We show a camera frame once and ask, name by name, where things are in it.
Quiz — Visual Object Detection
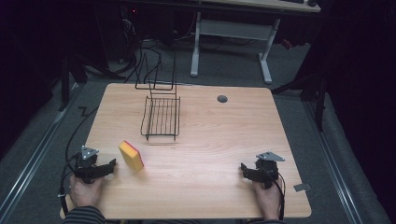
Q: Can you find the black computer tower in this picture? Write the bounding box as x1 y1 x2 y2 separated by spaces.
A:
100 4 142 64

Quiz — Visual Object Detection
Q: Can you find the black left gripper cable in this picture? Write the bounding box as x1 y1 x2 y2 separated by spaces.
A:
57 105 100 216

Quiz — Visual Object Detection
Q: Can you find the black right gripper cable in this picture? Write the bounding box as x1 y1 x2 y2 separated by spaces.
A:
275 171 287 221

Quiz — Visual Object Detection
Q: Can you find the metal floor rail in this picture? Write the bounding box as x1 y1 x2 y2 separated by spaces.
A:
302 100 366 224
0 83 82 217

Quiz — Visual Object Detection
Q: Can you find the yellow and red sponge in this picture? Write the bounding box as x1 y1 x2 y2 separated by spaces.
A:
118 139 146 174

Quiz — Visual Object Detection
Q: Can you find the bundle of black floor cables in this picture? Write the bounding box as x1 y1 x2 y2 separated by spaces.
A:
81 36 166 86

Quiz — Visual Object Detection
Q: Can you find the black metal stand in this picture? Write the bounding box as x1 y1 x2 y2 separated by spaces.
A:
57 49 90 113
270 69 329 133

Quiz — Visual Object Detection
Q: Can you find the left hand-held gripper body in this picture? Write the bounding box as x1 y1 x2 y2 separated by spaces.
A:
73 145 101 185

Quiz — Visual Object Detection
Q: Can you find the person's right hand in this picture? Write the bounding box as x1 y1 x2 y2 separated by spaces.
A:
252 178 285 221

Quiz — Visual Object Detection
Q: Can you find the white-framed desk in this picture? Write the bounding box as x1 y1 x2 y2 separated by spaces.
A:
190 0 322 85

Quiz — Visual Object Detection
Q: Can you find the grey tape piece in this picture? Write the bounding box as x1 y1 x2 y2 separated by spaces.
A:
292 182 312 193

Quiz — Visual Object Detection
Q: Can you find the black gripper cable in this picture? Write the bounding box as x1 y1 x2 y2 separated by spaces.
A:
275 171 287 221
57 105 100 216

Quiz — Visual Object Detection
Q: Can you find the black wire rack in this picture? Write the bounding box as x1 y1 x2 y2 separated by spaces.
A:
134 51 182 142

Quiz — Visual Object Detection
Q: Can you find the person's left hand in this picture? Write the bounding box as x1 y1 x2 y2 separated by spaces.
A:
68 173 106 209

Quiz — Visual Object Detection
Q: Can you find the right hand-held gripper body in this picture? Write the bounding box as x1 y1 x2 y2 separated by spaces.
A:
254 150 286 189

